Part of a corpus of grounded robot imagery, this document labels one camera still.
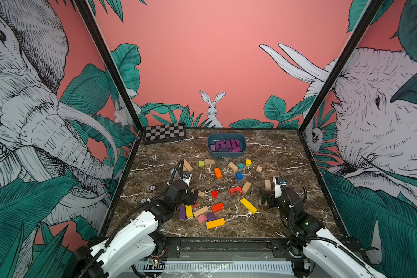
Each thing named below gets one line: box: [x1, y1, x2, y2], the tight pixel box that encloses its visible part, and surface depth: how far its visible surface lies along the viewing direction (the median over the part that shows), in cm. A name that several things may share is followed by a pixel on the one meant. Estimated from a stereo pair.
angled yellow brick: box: [240, 197, 258, 215], surface depth 88 cm
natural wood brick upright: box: [242, 180, 252, 195], surface depth 93 cm
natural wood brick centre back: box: [227, 161, 239, 171], surface depth 102 cm
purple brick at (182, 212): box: [178, 205, 186, 220], surface depth 84 cm
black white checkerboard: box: [144, 122, 187, 145], surface depth 117 cm
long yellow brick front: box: [205, 217, 226, 230], surface depth 81 cm
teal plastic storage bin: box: [207, 132, 248, 157], surface depth 112 cm
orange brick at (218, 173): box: [213, 167, 222, 180], surface depth 98 cm
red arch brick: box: [229, 186, 243, 196], surface depth 92 cm
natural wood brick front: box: [193, 206, 209, 218], surface depth 85 cm
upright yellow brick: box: [185, 204, 193, 219], surface depth 85 cm
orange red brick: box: [211, 202, 225, 214], surface depth 87 cm
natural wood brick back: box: [204, 158, 215, 166], surface depth 105 cm
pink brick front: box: [197, 214, 207, 224], surface depth 83 cm
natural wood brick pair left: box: [183, 158, 194, 173], surface depth 103 cm
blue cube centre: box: [235, 172, 244, 181], surface depth 97 cm
